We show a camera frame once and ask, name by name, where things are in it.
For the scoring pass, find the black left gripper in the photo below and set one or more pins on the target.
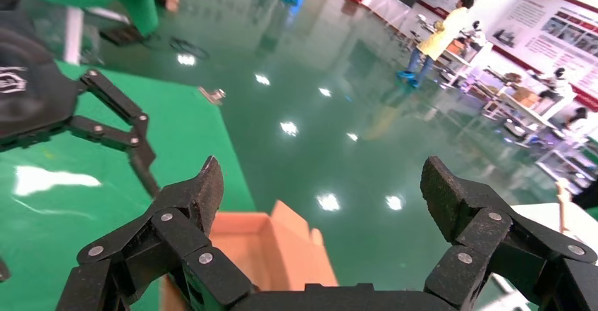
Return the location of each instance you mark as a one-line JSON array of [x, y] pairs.
[[32, 98]]

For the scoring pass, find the dark haired person in white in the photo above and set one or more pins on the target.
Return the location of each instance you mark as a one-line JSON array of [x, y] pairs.
[[579, 124]]

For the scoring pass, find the person in yellow coat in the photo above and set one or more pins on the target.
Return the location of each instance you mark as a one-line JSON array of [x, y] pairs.
[[444, 33]]

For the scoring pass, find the green table cloth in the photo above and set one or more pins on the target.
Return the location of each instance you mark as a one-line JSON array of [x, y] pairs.
[[187, 136]]

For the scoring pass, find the black object under table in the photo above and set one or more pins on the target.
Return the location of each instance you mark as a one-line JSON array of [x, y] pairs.
[[121, 35]]

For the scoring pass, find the open brown cardboard box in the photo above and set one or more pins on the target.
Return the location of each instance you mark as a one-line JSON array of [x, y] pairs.
[[280, 253]]

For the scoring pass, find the wall poster board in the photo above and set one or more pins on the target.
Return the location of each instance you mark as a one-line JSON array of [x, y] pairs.
[[560, 33]]

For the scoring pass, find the cardboard box on work table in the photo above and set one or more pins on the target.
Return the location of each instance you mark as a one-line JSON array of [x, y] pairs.
[[525, 97]]

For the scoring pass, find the silver metal clip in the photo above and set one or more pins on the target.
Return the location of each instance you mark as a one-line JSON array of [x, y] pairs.
[[214, 96]]

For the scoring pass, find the seated person in white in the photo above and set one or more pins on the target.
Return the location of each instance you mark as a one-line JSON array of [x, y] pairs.
[[558, 87]]

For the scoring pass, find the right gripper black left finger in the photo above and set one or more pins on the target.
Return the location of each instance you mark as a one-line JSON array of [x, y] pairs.
[[177, 234]]

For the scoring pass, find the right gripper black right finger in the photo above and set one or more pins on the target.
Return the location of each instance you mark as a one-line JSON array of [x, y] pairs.
[[481, 225]]

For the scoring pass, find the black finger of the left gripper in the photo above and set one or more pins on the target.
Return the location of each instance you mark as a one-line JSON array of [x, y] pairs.
[[3, 271]]

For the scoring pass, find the white work table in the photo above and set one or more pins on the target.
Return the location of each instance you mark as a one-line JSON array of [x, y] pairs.
[[518, 110]]

